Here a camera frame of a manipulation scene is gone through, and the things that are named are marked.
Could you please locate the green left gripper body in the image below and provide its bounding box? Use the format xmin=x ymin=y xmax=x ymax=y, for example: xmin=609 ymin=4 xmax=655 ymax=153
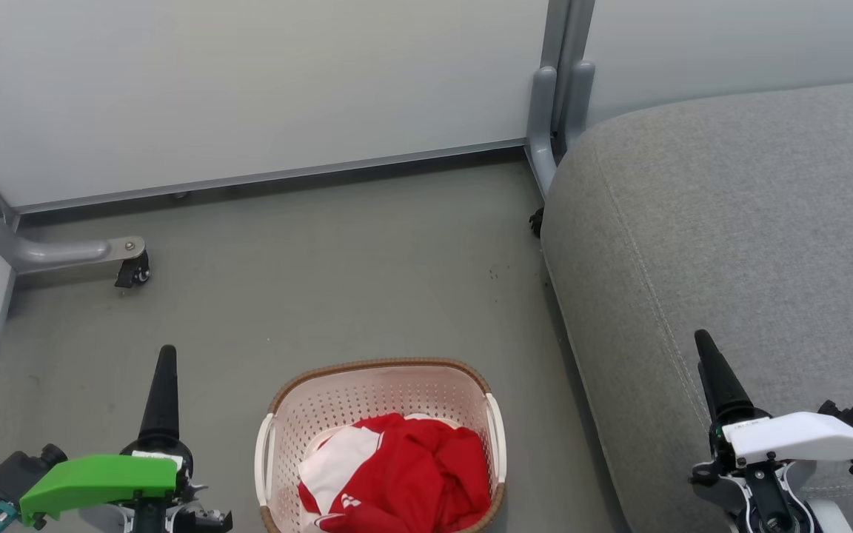
xmin=19 ymin=438 xmax=195 ymax=528

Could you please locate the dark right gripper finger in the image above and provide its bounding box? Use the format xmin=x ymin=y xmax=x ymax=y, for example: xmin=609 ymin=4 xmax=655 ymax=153
xmin=695 ymin=329 xmax=755 ymax=424

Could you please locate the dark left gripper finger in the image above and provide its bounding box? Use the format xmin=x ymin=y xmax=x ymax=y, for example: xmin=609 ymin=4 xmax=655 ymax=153
xmin=138 ymin=344 xmax=181 ymax=445

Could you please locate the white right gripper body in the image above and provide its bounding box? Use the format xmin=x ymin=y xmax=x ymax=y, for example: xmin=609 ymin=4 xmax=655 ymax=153
xmin=708 ymin=407 xmax=853 ymax=475

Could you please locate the red and white garment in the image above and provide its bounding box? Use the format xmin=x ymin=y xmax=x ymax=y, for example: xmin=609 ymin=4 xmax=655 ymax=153
xmin=297 ymin=413 xmax=492 ymax=533

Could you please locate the grey fabric sofa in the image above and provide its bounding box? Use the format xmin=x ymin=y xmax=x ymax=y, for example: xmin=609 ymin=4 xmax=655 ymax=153
xmin=541 ymin=78 xmax=853 ymax=533

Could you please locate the grey metal partition leg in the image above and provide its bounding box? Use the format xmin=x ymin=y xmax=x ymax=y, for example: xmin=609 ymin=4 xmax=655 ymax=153
xmin=0 ymin=144 xmax=147 ymax=276

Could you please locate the white perforated laundry basket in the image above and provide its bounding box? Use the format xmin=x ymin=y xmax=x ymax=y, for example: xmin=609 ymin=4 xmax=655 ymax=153
xmin=254 ymin=358 xmax=507 ymax=533

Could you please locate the grey metal partition post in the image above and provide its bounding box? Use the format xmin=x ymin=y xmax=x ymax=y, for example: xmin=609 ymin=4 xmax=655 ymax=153
xmin=525 ymin=0 xmax=596 ymax=201

